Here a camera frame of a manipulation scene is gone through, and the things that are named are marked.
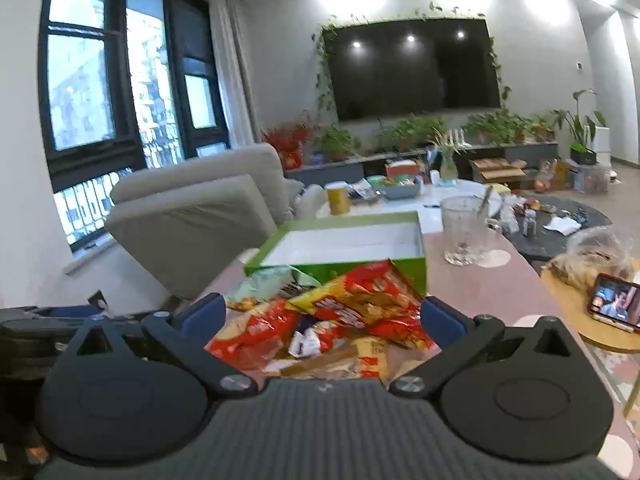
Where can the beige armchair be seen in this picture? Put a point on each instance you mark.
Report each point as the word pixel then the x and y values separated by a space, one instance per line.
pixel 185 223

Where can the clear plastic bag of food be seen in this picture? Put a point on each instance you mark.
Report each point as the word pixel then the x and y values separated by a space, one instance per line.
pixel 594 251

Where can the red flower arrangement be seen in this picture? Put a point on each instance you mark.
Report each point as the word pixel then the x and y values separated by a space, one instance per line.
pixel 289 139

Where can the yellow wrapped snack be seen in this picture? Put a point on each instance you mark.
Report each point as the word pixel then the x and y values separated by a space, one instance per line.
pixel 364 357

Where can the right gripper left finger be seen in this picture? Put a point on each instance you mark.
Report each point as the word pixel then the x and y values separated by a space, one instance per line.
pixel 181 338

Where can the white tissue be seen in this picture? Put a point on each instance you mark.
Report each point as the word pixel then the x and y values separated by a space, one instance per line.
pixel 564 225

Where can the small spice jar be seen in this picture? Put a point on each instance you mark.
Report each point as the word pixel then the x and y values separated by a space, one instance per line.
pixel 530 223

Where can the green cardboard box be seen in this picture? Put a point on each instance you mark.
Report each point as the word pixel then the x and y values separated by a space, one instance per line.
pixel 326 247

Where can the white oval coffee table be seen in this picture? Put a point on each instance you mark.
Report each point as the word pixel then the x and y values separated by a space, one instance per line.
pixel 426 204

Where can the smartphone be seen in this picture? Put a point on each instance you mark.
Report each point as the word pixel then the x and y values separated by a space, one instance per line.
pixel 615 302

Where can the blue snack tray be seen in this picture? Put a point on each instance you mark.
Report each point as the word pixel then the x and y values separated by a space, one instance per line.
pixel 401 188

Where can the wall television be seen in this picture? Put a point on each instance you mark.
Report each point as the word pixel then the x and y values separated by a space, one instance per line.
pixel 399 68

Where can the small red white packet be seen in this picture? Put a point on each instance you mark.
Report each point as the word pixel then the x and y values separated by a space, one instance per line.
pixel 318 339

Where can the yellow red snack bag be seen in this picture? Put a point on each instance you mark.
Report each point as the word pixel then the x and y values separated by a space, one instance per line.
pixel 361 297

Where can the glass vase with plant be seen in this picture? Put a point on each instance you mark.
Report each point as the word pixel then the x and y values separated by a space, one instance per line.
pixel 444 161

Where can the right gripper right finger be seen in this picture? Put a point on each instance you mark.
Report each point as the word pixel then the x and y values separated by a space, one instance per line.
pixel 460 339

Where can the yellow canister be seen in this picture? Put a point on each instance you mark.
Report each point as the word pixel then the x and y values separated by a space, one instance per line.
pixel 337 194

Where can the glass mug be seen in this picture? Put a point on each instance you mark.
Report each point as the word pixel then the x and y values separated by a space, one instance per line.
pixel 469 230

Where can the tall potted leafy plant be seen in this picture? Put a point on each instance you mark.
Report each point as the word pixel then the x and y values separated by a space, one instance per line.
pixel 582 128

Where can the black window frame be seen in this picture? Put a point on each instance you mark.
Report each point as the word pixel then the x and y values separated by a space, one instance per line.
pixel 124 85

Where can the pink dotted tablecloth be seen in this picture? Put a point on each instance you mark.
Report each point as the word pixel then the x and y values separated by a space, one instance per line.
pixel 515 294

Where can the light green snack bag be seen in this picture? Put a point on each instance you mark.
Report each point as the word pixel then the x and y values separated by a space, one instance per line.
pixel 268 284

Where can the cardboard box on floor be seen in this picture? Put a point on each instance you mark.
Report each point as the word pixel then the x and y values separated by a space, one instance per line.
pixel 496 170

